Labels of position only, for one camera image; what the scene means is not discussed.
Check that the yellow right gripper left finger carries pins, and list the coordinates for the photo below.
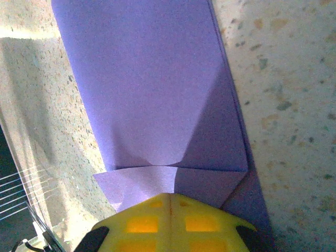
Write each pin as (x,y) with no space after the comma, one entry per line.
(136,231)

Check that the purple cloth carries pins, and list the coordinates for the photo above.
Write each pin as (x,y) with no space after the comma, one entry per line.
(144,92)

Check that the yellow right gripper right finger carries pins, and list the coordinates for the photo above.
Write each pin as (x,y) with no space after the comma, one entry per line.
(207,231)

